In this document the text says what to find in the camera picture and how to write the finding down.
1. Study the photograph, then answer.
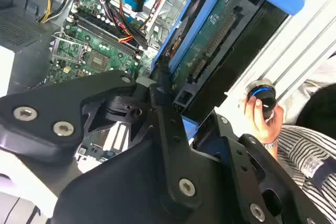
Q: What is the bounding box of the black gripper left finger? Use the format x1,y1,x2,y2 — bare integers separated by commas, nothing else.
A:
0,58,208,216

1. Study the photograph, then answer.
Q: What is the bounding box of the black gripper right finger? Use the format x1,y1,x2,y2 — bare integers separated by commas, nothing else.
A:
214,113,333,224

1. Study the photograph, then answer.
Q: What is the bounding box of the round black tool blue ring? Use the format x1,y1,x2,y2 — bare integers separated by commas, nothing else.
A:
245,79,278,120

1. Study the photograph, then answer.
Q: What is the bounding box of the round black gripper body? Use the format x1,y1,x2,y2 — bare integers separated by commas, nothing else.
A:
49,140,250,224

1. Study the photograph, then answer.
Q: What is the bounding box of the person's hand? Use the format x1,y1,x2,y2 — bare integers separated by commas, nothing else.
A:
244,95,286,145

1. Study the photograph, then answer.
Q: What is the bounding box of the hard disk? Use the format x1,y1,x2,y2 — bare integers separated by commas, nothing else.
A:
151,0,305,142

